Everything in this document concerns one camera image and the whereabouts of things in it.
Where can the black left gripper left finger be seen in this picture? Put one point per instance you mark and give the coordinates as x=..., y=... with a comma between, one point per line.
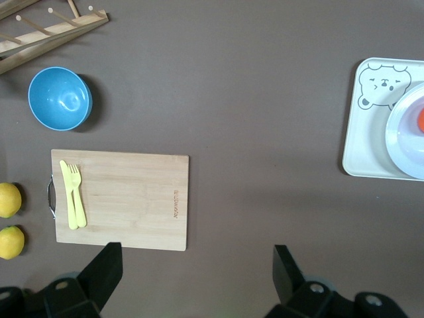
x=96, y=281

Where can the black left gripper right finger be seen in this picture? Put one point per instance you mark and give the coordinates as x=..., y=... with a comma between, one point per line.
x=291, y=285

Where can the lavender round plate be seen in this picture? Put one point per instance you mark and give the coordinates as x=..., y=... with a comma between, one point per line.
x=404, y=139

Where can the orange fruit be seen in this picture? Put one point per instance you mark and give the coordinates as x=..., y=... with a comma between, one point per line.
x=421, y=121

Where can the yellow plastic fork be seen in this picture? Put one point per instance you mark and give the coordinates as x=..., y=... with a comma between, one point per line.
x=80, y=212

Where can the bamboo cutting board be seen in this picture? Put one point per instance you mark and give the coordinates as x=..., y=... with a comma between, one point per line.
x=132, y=198

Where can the yellow lemon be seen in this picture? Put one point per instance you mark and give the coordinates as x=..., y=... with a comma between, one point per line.
x=10, y=243
x=8, y=200

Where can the cream bear print tray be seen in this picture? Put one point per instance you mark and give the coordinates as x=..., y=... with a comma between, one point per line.
x=364, y=139

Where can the blue bowl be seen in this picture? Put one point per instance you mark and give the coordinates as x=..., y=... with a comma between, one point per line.
x=58, y=99

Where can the wooden peg drying rack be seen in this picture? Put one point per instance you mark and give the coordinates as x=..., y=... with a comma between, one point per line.
x=66, y=30

